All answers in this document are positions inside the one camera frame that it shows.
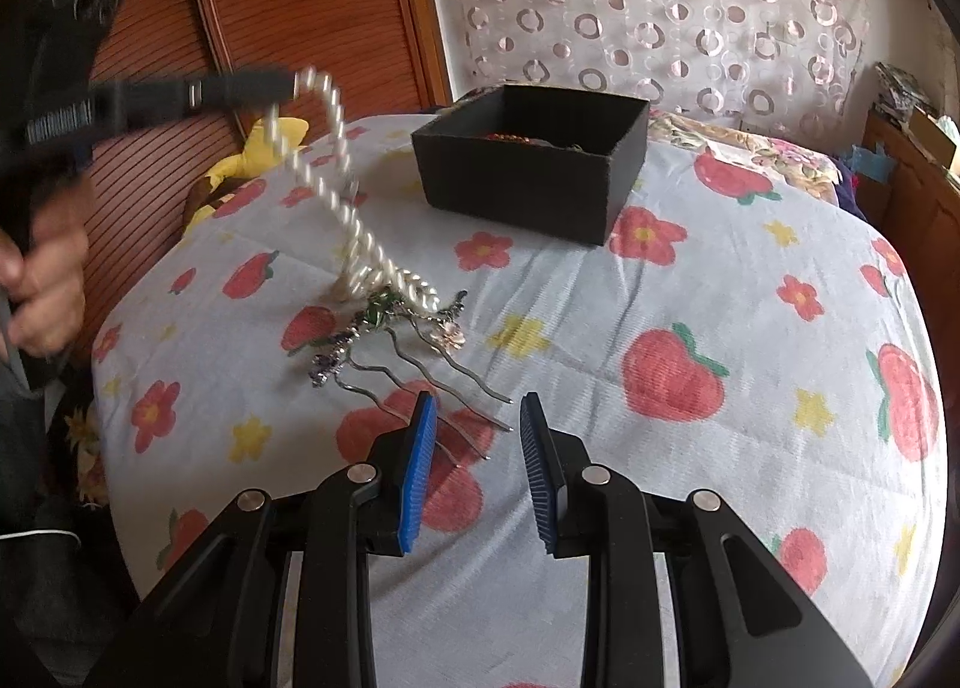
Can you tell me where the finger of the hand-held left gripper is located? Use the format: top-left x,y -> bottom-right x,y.
187,67 -> 298,113

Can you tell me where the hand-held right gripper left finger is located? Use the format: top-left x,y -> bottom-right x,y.
97,391 -> 440,688

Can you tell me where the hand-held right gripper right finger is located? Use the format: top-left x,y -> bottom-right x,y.
520,391 -> 875,688

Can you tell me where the ornamented metal hair comb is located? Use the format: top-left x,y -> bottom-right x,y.
307,286 -> 518,468

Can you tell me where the white pearl necklace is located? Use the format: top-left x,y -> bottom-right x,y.
262,67 -> 443,318

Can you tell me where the black square box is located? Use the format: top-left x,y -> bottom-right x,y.
411,83 -> 650,248

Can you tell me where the person's left hand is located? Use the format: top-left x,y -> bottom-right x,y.
0,170 -> 89,360

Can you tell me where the yellow plush toy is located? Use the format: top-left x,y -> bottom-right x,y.
184,116 -> 310,231

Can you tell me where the strawberry print cloth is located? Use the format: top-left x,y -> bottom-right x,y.
90,110 -> 946,688

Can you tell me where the dark clothing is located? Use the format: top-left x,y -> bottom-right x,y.
0,358 -> 151,688

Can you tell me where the floral bed quilt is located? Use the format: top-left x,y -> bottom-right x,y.
649,110 -> 845,209

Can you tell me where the dark blue blanket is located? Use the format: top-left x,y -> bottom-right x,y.
831,158 -> 865,218

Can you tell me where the circle pattern sheer curtain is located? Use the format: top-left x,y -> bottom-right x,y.
416,0 -> 882,134

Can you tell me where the brown wooden cabinet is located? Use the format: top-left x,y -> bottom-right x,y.
855,110 -> 960,284

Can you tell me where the blue paper bag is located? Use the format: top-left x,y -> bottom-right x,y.
851,140 -> 890,183

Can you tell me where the open cardboard box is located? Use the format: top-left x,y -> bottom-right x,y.
907,106 -> 960,173

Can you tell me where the stack of folded cloth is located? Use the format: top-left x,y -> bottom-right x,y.
874,61 -> 931,120

